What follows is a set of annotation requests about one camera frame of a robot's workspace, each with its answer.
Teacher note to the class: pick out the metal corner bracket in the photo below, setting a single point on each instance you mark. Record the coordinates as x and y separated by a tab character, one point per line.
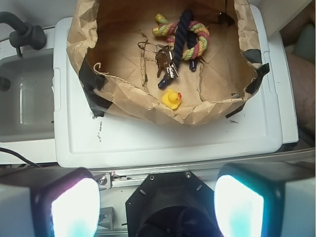
106	218

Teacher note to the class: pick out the aluminium rail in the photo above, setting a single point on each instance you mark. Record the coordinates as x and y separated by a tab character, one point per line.
205	170

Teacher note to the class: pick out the black octagonal mount plate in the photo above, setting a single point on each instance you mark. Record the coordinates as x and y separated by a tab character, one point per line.
176	204

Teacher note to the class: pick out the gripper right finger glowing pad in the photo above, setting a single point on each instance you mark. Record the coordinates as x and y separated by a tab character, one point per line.
266	199

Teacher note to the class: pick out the grey faucet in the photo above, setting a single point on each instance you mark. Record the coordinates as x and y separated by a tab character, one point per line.
24	34

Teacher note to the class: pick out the yellow rubber duck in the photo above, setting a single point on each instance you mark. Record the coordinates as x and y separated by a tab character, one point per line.
172	99

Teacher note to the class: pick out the silver keys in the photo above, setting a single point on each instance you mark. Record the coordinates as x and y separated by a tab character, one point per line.
164	59

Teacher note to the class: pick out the multicolour rope toy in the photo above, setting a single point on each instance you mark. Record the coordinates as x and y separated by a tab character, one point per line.
196	39

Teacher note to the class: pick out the brown paper bag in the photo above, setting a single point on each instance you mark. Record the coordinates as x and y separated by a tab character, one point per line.
119	78

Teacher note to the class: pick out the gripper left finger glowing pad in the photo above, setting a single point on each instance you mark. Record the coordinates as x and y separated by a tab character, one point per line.
48	202

